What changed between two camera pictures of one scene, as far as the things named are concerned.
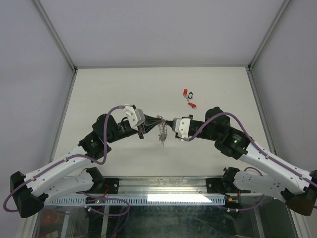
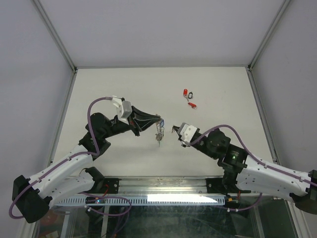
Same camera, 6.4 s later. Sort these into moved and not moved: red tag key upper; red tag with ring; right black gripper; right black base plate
Moved: right black gripper
Not moved: right black base plate; red tag with ring; red tag key upper
